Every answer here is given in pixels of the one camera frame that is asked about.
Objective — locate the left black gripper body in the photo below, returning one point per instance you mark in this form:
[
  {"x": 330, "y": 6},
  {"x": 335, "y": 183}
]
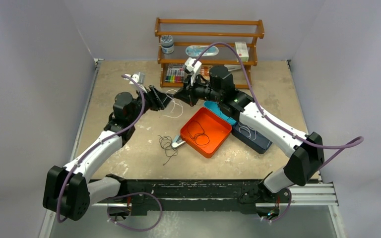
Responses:
[{"x": 154, "y": 104}]

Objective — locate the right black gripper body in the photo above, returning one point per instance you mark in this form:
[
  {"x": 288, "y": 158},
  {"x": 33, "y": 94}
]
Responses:
[{"x": 199, "y": 91}]

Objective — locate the light blue tray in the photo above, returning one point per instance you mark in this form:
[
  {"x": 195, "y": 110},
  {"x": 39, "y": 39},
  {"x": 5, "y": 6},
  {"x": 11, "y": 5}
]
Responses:
[{"x": 213, "y": 106}]

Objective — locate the orange tray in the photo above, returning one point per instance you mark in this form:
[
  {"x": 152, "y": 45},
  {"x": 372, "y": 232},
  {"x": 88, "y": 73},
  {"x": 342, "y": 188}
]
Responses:
[{"x": 205, "y": 132}]

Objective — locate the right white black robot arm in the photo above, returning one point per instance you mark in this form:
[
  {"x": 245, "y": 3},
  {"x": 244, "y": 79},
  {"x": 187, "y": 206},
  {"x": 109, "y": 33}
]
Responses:
[{"x": 303, "y": 150}]

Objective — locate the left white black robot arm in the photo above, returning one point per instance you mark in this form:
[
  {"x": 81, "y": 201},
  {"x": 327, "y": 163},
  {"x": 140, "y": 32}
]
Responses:
[{"x": 68, "y": 189}]

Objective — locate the orange snack packet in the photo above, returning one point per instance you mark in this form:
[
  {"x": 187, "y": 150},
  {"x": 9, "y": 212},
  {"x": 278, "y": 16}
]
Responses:
[{"x": 204, "y": 71}]

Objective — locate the marker pen pack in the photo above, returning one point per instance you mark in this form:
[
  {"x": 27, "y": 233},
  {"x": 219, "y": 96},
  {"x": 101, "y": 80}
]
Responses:
[{"x": 175, "y": 73}]

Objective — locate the blue oval blister pack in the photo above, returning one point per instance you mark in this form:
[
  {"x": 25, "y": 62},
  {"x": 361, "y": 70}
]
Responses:
[{"x": 196, "y": 50}]

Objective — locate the white blue jar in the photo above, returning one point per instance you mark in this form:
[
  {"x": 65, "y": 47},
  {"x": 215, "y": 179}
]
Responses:
[{"x": 167, "y": 44}]

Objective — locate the wooden shelf rack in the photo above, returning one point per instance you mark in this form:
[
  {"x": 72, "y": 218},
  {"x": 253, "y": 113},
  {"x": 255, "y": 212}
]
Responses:
[{"x": 212, "y": 42}]

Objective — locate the white red small box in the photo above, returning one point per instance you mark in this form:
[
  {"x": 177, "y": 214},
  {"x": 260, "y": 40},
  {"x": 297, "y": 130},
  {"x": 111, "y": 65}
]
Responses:
[{"x": 242, "y": 51}]

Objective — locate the dark blue tray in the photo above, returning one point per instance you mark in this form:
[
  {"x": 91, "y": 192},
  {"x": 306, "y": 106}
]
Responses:
[{"x": 251, "y": 138}]

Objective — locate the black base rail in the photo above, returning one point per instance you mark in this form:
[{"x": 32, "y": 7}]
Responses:
[{"x": 139, "y": 196}]

